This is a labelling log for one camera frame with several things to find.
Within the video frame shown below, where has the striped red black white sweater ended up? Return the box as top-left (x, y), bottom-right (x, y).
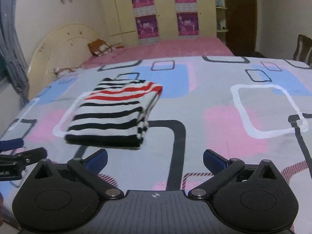
top-left (65, 78), bottom-right (163, 149)

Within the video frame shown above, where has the cream yellow wardrobe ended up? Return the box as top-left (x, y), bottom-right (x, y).
top-left (102, 0), bottom-right (217, 47)

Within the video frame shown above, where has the cream open shelf unit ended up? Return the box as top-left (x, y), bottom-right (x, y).
top-left (215, 0), bottom-right (229, 44)

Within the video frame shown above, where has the dark wooden chair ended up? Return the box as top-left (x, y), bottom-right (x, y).
top-left (293, 34), bottom-right (312, 66)

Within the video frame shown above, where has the floral pillow at bed edge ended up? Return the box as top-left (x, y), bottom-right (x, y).
top-left (53, 66), bottom-right (84, 78)

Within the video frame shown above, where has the cream curved headboard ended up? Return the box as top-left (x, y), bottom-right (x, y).
top-left (27, 24), bottom-right (100, 99)

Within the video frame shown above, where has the upper left purple poster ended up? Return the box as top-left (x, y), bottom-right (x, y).
top-left (131, 0), bottom-right (155, 18)

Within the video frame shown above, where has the pink bed sheet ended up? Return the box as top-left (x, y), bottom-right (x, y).
top-left (82, 37), bottom-right (234, 69)

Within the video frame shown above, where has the dark brown wooden door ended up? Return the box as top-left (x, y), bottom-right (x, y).
top-left (225, 0), bottom-right (257, 57)

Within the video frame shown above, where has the orange white pillow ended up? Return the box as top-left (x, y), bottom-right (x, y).
top-left (88, 39), bottom-right (116, 57)

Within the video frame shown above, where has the patterned grey pink blue bedspread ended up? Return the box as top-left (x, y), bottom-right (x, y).
top-left (1, 56), bottom-right (311, 233)

